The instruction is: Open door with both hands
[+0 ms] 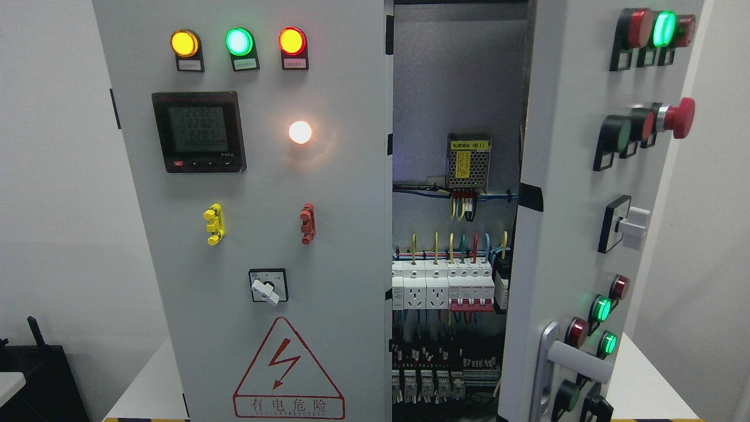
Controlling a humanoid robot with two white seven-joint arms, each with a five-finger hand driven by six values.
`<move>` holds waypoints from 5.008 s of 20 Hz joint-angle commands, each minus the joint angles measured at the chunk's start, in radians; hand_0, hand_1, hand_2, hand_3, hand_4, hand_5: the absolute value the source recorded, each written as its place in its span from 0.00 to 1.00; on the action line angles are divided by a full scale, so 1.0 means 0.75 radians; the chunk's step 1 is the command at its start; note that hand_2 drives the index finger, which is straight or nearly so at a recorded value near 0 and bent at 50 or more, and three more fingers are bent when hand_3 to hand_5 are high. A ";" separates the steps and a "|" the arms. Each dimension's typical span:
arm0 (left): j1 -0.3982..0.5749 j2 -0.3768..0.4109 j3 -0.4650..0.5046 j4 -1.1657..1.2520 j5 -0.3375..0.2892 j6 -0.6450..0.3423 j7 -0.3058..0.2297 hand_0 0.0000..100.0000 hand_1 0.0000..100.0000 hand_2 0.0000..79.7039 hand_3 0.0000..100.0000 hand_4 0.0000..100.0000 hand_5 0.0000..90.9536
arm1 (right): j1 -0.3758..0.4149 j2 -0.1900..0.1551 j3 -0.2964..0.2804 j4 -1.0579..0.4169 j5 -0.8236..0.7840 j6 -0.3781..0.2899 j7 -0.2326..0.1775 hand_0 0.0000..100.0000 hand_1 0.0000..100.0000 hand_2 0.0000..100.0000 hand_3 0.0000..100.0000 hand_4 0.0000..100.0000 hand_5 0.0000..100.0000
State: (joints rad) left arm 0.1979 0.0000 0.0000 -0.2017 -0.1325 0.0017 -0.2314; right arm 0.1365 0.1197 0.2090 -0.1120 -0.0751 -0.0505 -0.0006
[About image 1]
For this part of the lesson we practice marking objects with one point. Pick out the black box at lower left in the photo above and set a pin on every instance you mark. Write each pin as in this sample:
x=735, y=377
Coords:
x=50, y=392

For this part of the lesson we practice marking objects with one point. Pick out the grey cabinet door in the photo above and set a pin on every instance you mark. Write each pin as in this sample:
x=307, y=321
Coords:
x=595, y=70
x=337, y=283

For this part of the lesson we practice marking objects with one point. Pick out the red indicator light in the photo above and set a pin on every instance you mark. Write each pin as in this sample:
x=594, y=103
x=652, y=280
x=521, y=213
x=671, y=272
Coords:
x=292, y=41

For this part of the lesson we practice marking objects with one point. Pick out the yellow indicator light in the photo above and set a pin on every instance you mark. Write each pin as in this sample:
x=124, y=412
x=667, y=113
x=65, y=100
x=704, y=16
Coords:
x=185, y=43

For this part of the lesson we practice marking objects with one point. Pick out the silver door handle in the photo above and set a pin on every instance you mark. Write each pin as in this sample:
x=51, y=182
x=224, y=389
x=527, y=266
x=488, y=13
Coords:
x=551, y=353

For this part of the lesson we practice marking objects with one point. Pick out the white socket breaker row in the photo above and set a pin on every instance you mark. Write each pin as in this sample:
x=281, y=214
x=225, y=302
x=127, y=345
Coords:
x=463, y=286

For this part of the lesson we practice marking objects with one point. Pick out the white right door selector switch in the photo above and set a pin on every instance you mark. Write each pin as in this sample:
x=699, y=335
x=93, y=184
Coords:
x=624, y=224

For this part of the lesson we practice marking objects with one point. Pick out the green indicator light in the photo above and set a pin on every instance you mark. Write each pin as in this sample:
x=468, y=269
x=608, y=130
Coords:
x=239, y=41

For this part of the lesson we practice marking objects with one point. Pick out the yellow terminal post block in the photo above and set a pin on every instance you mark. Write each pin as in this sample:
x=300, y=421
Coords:
x=214, y=217

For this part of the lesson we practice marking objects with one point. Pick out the black digital power meter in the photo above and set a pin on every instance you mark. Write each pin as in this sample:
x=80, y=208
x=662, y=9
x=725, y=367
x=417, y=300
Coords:
x=200, y=132

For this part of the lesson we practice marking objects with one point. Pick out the metal mesh power supply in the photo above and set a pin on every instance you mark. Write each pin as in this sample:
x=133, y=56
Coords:
x=468, y=160

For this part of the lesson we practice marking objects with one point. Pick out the red electric hazard warning sticker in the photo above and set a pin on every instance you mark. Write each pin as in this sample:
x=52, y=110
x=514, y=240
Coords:
x=285, y=380

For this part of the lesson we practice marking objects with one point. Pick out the lower relay terminal row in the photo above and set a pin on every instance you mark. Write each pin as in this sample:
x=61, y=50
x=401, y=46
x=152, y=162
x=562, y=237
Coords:
x=435, y=373

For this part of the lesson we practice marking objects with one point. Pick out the white glowing indicator light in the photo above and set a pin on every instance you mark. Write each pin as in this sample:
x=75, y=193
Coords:
x=300, y=132

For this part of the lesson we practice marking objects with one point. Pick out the white rotary selector switch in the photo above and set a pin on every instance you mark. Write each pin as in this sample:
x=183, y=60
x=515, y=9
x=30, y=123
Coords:
x=268, y=285

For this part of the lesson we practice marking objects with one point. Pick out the red emergency stop button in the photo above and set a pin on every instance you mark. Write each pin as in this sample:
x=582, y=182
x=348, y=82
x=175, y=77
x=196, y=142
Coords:
x=676, y=118

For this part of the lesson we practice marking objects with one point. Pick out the red terminal post block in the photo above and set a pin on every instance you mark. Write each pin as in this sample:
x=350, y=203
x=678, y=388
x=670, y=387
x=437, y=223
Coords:
x=308, y=226

